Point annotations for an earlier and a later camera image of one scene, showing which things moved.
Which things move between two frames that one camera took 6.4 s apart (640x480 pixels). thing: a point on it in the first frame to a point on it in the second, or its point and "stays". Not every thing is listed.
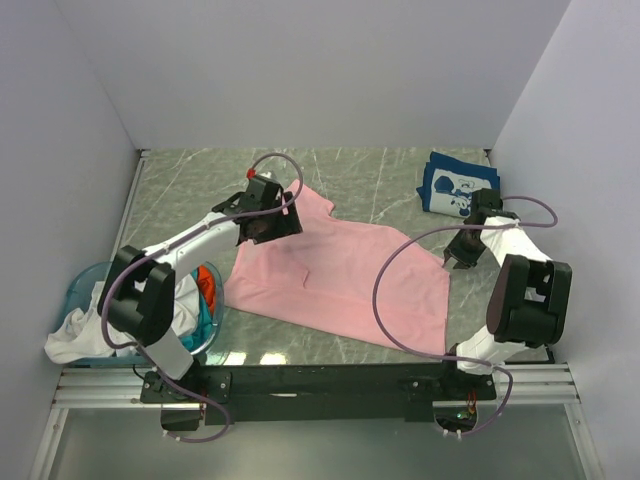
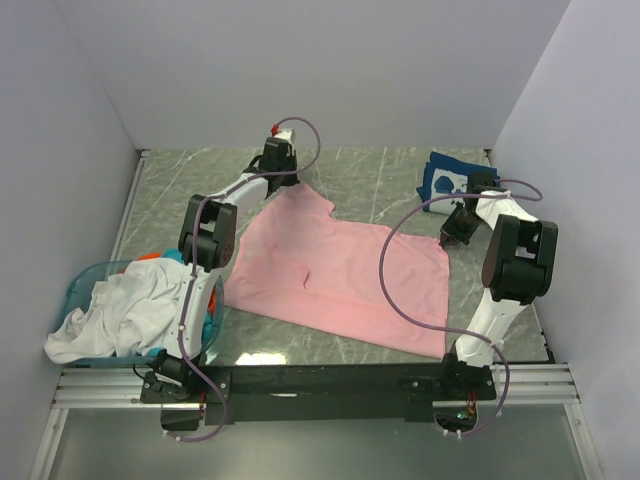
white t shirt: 80,333 stays
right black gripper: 454,250 to 450,236
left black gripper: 290,222 to 292,159
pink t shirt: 321,278 stays
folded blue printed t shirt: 450,183 stays
